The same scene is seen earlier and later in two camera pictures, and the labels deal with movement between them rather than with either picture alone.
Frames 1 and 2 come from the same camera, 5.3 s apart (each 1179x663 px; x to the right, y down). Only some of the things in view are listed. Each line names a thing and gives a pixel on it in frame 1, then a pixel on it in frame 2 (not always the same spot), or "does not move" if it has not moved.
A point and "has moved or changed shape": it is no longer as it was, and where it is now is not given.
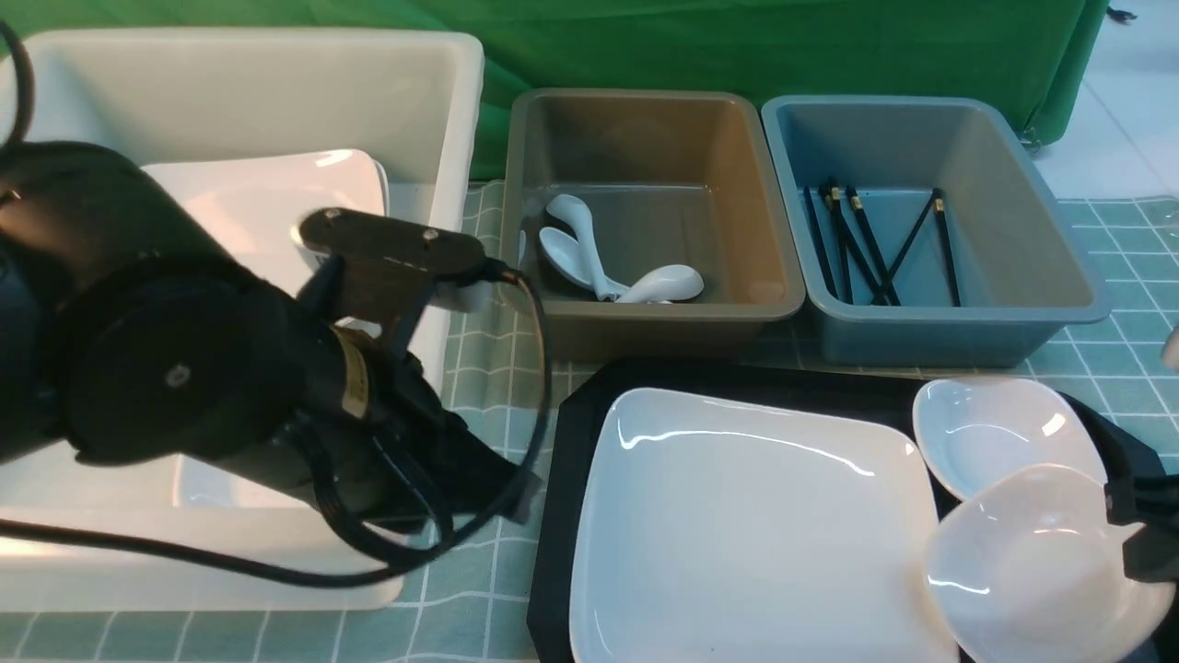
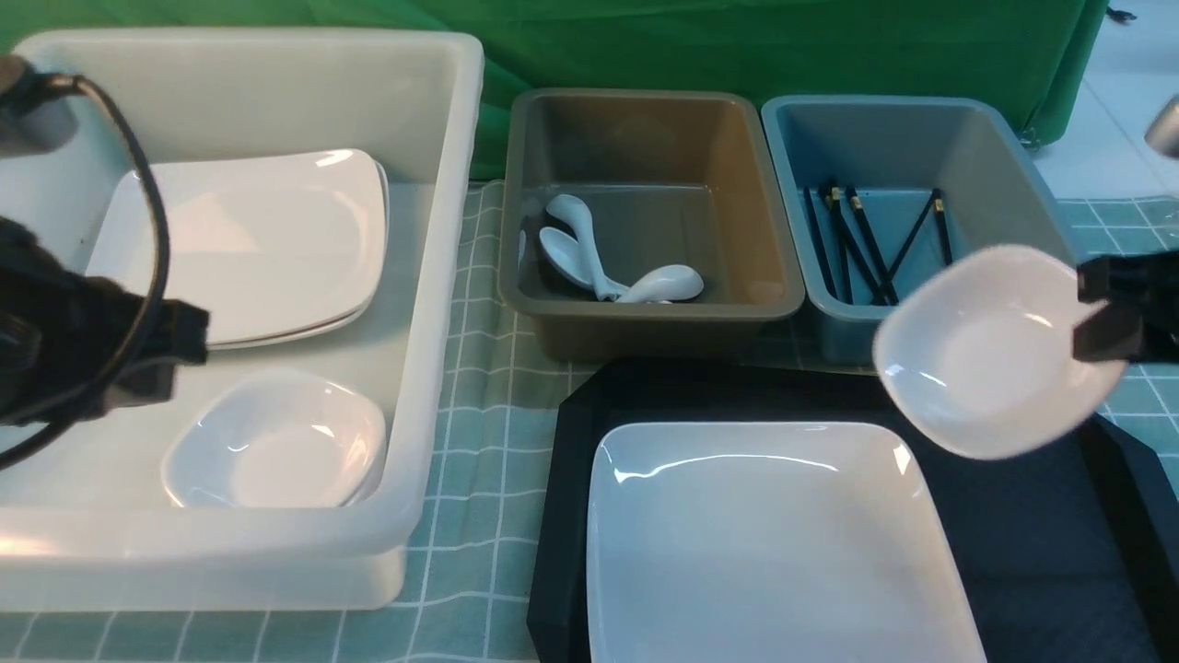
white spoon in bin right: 667,285 does not move
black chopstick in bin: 937,196 does not move
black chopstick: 820,244 does not move
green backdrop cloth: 1034,58 does not move
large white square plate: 730,527 has moved or changed shape
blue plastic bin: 923,232 does not move
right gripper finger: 1151,554 → 1127,331
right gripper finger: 1141,501 → 1147,277
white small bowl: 971,430 has moved or changed shape
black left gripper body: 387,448 → 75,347
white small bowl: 1030,568 → 975,350
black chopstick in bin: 852,240 does not move
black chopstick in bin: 871,246 does not move
